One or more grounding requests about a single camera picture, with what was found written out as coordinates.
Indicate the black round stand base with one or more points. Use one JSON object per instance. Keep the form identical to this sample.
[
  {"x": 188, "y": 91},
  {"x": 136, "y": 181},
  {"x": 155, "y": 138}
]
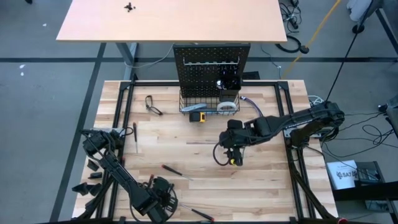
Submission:
[{"x": 358, "y": 28}]

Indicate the thin black slanted pole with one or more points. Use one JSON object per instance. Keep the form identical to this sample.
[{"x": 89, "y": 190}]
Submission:
[{"x": 344, "y": 62}]

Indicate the grey equipment case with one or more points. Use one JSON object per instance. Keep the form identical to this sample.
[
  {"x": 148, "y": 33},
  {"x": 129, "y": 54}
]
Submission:
[{"x": 393, "y": 109}]

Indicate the white cloth bundle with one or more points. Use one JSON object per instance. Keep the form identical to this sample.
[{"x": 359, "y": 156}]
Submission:
[{"x": 357, "y": 7}]

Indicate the grey desk leg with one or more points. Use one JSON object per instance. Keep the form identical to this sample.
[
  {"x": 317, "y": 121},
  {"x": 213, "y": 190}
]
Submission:
[{"x": 126, "y": 56}]

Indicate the black aluminium table frame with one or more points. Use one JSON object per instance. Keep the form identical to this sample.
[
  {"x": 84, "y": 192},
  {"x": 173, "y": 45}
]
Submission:
[{"x": 161, "y": 83}]

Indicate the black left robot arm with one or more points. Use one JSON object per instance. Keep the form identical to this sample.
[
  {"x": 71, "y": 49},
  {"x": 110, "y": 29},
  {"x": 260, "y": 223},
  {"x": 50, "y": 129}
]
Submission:
[{"x": 124, "y": 183}]

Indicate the black side cart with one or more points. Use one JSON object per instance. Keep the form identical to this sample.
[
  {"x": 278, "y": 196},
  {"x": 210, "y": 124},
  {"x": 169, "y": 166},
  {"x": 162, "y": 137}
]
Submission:
[{"x": 367, "y": 193}]

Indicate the small black hardware pieces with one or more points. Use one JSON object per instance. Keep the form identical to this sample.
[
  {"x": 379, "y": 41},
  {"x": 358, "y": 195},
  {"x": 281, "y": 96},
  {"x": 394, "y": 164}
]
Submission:
[{"x": 129, "y": 7}]

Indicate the black peg board bin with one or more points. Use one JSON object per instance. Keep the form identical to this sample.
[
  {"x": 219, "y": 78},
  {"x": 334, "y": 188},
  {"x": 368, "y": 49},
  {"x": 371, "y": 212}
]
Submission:
[{"x": 230, "y": 95}]

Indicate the light wood desk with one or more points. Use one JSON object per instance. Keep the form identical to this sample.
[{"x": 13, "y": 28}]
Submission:
[{"x": 171, "y": 21}]

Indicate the clear safety glasses black frame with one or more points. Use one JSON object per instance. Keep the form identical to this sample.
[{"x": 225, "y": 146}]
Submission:
[{"x": 157, "y": 111}]

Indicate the grey utility knife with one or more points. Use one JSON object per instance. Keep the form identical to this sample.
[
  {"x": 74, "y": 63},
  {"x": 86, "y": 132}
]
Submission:
[{"x": 194, "y": 108}]

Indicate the silver peg board hook rail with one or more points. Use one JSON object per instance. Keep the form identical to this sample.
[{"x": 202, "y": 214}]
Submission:
[{"x": 202, "y": 64}]

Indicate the red emergency button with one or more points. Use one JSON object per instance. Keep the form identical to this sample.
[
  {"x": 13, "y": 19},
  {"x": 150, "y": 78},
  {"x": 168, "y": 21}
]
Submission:
[{"x": 343, "y": 221}]

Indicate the yellow black tape measure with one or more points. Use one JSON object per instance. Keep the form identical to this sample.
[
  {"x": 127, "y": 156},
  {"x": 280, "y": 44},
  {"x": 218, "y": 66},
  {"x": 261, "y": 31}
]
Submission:
[{"x": 196, "y": 117}]

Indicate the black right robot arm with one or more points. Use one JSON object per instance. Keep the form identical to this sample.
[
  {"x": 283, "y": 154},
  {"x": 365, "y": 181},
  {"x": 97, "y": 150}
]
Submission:
[{"x": 311, "y": 118}]

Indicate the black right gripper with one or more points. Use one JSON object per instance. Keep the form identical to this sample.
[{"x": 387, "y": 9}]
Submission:
[{"x": 233, "y": 138}]

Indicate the black spare gripper finger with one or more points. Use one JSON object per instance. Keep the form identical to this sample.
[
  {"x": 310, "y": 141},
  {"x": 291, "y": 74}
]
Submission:
[
  {"x": 95, "y": 175},
  {"x": 81, "y": 189},
  {"x": 92, "y": 165},
  {"x": 94, "y": 188}
]

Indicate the black perforated peg board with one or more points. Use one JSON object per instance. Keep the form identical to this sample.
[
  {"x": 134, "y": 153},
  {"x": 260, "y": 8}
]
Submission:
[{"x": 199, "y": 81}]

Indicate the black electronic device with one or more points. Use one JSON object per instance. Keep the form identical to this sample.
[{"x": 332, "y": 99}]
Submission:
[{"x": 367, "y": 170}]

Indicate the white masking tape roll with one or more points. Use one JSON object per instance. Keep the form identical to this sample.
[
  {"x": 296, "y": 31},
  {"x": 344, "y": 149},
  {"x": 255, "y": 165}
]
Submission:
[{"x": 226, "y": 106}]

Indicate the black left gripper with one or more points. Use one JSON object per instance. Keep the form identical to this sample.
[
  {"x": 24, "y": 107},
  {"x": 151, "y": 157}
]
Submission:
[{"x": 164, "y": 196}]

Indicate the white printed booklet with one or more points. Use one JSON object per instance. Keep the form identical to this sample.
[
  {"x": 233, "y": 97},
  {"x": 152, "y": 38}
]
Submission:
[{"x": 340, "y": 175}]

